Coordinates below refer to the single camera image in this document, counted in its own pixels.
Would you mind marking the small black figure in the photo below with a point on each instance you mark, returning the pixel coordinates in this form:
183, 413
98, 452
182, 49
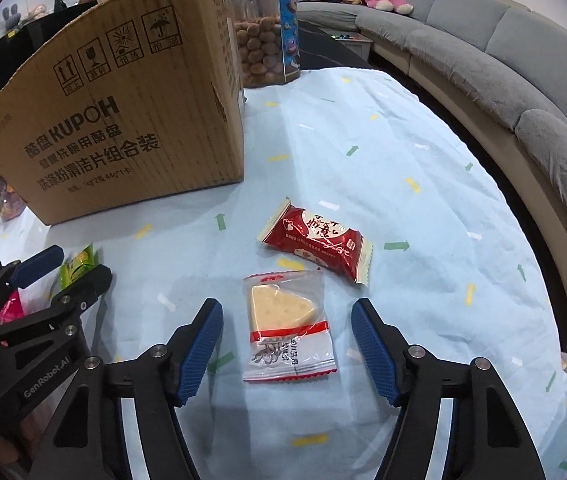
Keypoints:
59, 2

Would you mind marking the grey storage bin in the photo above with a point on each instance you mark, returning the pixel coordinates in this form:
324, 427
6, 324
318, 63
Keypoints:
353, 47

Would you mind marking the clear cheese-shaped biscuit packet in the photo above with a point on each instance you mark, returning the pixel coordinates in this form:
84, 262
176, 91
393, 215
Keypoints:
278, 310

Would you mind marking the dark red snack packet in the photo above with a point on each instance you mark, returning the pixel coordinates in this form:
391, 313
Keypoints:
318, 235

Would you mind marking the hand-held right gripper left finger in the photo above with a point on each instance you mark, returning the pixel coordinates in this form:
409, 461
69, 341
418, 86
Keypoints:
198, 355

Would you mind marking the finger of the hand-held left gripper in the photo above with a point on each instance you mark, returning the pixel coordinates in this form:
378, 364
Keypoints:
38, 265
83, 287

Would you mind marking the grey bunny plush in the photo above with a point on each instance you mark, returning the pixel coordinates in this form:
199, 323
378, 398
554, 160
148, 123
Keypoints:
11, 15

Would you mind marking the light blue printed cloth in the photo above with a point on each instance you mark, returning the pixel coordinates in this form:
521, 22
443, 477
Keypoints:
413, 160

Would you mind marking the red gummy packet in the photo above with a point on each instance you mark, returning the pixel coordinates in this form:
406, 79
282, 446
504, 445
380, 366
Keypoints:
13, 305

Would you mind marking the brown cardboard box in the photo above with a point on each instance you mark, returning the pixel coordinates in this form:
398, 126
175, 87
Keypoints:
113, 135

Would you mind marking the small pink doll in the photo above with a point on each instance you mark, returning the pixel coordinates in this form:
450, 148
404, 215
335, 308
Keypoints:
39, 12

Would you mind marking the grey curved sofa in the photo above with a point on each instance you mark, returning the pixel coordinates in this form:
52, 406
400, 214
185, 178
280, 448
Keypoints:
513, 35

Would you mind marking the black glossy cabinet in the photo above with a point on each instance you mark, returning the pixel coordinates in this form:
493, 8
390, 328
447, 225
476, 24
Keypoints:
23, 55

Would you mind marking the clear jar of chocolate balls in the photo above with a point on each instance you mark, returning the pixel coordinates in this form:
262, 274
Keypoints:
263, 50

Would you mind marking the green snack packet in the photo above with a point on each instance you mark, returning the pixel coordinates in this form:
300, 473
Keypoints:
80, 262

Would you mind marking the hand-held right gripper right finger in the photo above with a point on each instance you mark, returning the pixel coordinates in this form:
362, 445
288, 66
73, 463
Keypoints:
376, 355

